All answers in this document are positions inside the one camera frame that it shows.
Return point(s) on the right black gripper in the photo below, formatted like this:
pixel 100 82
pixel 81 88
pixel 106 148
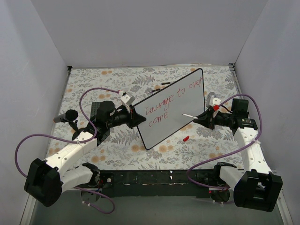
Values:
pixel 211 118

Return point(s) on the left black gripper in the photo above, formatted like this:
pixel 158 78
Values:
pixel 131 116

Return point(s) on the white marker pen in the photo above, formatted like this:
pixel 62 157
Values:
pixel 190 116

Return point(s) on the white board with black frame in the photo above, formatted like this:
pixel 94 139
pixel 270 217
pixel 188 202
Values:
pixel 163 110

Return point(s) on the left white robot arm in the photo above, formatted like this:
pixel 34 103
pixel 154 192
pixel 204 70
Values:
pixel 47 179

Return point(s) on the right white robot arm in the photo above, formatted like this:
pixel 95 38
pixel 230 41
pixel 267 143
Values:
pixel 257 187

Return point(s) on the silver microphone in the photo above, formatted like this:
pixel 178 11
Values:
pixel 210 99

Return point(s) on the dark grey studded baseplate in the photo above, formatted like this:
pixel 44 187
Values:
pixel 96 111

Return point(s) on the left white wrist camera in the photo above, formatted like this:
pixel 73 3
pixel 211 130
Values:
pixel 126 99

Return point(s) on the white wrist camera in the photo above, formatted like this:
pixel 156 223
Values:
pixel 214 102
pixel 126 99

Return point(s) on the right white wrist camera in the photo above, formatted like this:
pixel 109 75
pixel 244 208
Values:
pixel 214 102

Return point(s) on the black front mounting rail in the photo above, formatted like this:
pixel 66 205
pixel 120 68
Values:
pixel 149 183

